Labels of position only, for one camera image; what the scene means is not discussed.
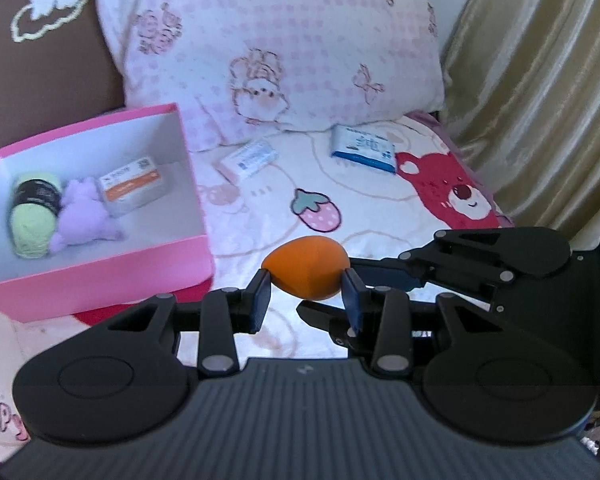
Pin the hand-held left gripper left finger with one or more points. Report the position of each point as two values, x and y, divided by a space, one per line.
260 302

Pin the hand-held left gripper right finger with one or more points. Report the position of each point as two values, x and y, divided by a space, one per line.
352 302

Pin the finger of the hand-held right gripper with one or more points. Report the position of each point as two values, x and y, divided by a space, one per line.
325 315
385 272

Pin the orange makeup sponge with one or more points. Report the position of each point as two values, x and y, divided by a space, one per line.
305 267

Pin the blue white tissue packet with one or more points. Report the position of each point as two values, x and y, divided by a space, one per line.
362 147

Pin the pink cardboard box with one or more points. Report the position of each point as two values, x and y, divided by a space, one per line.
130 275

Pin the small white printed packet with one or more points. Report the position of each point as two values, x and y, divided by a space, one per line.
250 160

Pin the white orange-label floss box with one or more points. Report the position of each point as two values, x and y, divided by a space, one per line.
135 187

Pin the purple plush toy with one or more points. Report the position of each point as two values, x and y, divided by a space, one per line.
82 220

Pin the green yarn ball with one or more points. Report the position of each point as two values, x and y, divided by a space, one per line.
30 230

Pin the gold curtain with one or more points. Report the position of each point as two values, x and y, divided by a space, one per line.
540 85

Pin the pink checked pillow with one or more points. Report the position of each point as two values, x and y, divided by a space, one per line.
290 35

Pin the brown pillow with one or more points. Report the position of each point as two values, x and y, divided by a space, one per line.
40 75

